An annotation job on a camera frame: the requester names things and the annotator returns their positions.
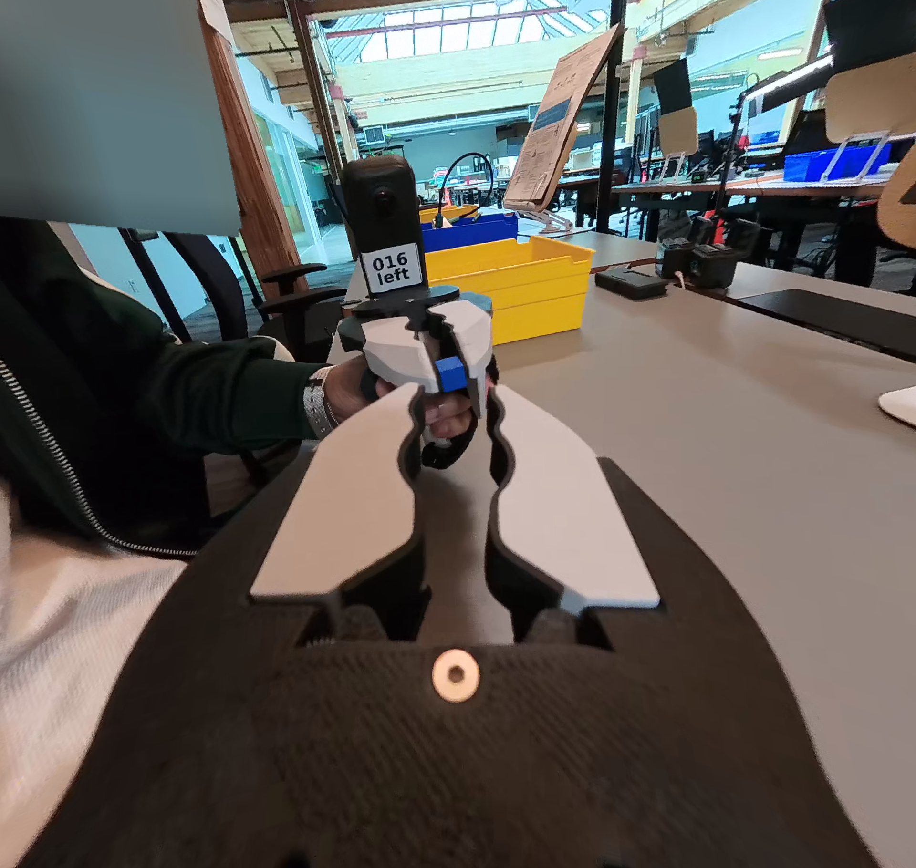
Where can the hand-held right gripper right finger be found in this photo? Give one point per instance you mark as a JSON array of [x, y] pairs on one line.
[[565, 510]]

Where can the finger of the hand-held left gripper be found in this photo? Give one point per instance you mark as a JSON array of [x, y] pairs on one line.
[[397, 353], [476, 338]]

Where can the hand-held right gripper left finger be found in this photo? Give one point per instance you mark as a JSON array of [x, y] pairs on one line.
[[343, 510]]

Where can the person's left forearm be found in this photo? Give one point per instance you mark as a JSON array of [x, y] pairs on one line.
[[229, 396]]

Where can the grey desk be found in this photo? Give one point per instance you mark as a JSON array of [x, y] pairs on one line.
[[715, 417]]

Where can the wooden top office desk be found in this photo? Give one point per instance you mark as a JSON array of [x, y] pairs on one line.
[[823, 186]]

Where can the person's left hand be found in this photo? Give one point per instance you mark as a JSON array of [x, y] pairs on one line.
[[347, 389]]

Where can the yellow plastic bin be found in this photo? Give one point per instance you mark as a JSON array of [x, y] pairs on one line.
[[529, 288], [458, 211]]

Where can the blue plastic bin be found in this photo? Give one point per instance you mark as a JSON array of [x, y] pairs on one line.
[[472, 233], [808, 167]]

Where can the silver wristwatch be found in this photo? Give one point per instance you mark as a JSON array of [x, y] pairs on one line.
[[318, 406]]

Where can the black office chair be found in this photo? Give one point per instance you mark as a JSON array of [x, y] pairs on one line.
[[293, 272]]

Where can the wooden pillar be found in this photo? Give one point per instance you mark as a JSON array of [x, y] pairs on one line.
[[250, 167]]

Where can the black flat box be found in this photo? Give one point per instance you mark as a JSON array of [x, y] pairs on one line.
[[630, 283]]

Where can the cardboard sheet on white stand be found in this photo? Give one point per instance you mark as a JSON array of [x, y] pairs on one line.
[[565, 117]]

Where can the black battery charger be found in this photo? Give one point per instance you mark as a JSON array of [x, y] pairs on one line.
[[673, 260], [712, 267]]

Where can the black pole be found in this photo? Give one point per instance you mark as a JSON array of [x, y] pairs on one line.
[[614, 131]]

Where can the wooden board stand black panel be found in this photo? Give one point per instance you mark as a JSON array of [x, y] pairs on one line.
[[866, 102], [676, 131]]

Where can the pale knit shirt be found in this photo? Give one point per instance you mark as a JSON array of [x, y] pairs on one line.
[[71, 632]]

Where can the dark green zip jacket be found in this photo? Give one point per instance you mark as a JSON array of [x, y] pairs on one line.
[[71, 353]]

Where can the light bar lamp on tripod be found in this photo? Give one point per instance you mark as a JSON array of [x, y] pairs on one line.
[[794, 77]]

